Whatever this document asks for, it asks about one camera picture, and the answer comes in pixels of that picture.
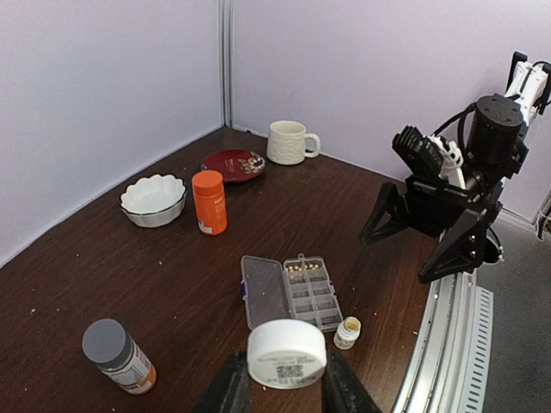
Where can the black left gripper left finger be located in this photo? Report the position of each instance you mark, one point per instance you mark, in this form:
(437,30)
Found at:
(230,389)

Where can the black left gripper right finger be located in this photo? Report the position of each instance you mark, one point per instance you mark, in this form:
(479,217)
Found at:
(342,391)

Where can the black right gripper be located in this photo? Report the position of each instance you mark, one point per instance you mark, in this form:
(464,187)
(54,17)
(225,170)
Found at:
(490,135)

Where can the white pill bottle green label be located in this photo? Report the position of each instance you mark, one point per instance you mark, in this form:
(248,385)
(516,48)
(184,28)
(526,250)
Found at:
(347,333)

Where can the white bottle cap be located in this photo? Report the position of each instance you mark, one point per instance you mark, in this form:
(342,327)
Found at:
(286,354)

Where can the clear plastic pill organizer box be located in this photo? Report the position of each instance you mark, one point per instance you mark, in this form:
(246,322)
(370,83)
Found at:
(270,291)

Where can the grey capped pill bottle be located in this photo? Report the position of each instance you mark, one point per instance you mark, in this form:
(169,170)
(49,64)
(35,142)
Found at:
(108,345)

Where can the cream ribbed mug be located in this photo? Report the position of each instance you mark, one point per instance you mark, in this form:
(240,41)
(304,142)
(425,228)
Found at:
(290,144)

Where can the orange pill bottle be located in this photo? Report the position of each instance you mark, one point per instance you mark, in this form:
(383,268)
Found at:
(210,202)

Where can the red floral plate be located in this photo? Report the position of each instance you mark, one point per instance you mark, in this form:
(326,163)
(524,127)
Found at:
(235,165)

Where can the white scalloped ceramic bowl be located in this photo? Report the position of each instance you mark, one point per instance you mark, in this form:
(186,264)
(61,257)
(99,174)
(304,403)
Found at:
(154,201)

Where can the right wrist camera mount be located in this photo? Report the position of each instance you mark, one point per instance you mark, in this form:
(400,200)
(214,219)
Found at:
(430,157)

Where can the aluminium front rail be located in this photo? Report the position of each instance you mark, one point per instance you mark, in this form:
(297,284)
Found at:
(449,366)

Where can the right aluminium frame post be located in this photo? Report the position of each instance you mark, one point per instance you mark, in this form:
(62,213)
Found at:
(226,49)

